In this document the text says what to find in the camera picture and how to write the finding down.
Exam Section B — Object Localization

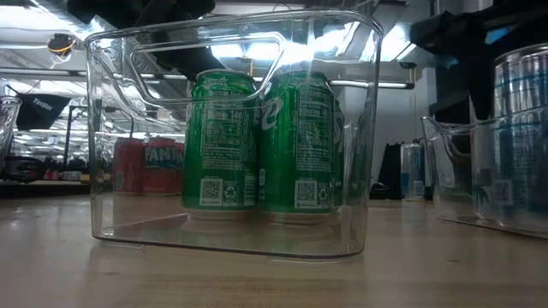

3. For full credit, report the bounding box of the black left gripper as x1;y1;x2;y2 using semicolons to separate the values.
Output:
136;0;239;83

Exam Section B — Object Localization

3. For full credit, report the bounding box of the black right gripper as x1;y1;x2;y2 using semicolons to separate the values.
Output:
409;11;494;121

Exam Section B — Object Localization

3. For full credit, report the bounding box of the green Sprite soda can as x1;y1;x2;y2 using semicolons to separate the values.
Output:
333;100;347;209
256;70;337;226
181;68;260;222

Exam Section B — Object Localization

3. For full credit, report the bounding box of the red Fanta soda can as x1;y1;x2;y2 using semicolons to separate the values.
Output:
143;136;183;196
175;141;186;193
111;136;146;196

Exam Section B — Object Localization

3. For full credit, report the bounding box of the clear plastic bin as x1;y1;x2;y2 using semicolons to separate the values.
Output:
84;9;384;262
0;94;22;172
421;106;548;240

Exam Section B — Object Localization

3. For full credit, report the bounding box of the white ceiling light tube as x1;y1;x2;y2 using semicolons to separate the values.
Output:
329;80;415;90

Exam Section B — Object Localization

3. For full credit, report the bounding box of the black standing panel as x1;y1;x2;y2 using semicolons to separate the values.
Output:
378;141;403;200

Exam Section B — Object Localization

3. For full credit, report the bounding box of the black photo softbox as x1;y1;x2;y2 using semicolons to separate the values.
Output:
6;84;73;132

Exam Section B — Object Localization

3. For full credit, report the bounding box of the black yellow ceiling cord reel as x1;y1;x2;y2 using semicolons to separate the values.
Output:
45;33;74;56

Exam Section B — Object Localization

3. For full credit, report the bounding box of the black aluminium table frame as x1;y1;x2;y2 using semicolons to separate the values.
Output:
0;181;436;202

